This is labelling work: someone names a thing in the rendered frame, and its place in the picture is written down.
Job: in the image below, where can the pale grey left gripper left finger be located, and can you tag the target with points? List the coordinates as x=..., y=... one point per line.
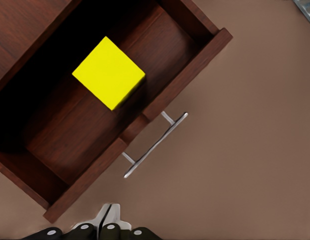
x=100, y=218

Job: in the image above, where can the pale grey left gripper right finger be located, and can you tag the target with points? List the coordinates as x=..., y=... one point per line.
x=114, y=215

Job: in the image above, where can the yellow cube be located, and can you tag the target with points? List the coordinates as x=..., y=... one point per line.
x=108, y=72

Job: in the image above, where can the dark wooden drawer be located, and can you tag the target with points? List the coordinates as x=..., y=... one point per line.
x=160, y=52

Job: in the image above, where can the silver frame post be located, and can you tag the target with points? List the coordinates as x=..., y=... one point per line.
x=307, y=10

